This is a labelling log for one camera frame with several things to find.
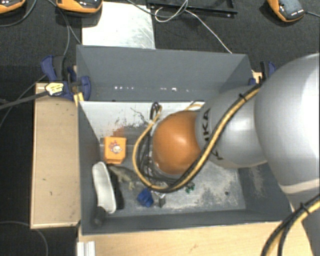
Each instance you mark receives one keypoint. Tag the blue plastic toy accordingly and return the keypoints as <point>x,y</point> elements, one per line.
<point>145,197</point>

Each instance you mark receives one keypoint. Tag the grey-green toy lizard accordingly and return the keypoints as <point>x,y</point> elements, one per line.
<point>123,175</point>

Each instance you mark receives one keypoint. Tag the orange printed box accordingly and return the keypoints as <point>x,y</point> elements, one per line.
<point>115,150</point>

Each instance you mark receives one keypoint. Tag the pale wood flat board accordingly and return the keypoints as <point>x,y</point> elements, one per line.
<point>55,160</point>

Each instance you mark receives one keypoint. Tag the grey metal bin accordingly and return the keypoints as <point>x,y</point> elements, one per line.
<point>155,72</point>

